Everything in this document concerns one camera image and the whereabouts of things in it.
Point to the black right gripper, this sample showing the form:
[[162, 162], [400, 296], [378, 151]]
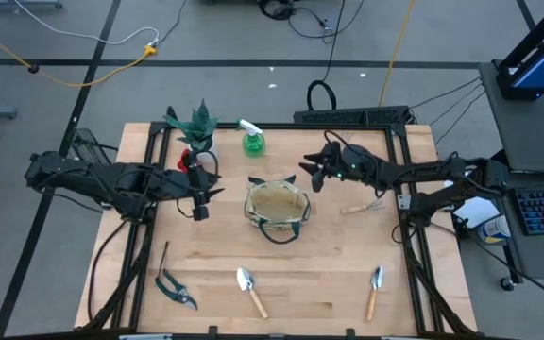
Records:
[[347, 163]]

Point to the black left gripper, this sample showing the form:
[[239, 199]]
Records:
[[198, 181]]

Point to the cream canvas bag green trim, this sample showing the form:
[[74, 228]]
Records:
[[277, 208]]

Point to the green spray bottle white nozzle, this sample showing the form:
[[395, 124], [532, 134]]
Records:
[[253, 141]]

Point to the green pruning shears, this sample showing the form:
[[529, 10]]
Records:
[[173, 288]]

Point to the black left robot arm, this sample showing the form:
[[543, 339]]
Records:
[[88, 177]]

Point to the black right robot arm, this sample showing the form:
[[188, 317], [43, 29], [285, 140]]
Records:
[[423, 172]]

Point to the snake plant in white pot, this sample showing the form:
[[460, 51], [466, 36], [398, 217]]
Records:
[[198, 132]]

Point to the white paper sheet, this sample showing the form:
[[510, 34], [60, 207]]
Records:
[[477, 210]]

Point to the white blue yellow can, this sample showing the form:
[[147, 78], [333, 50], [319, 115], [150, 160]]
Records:
[[494, 230]]

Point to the black monitor blue screen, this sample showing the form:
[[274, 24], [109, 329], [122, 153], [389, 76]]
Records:
[[543, 61]]

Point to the black aluminium table frame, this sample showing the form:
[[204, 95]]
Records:
[[277, 126]]

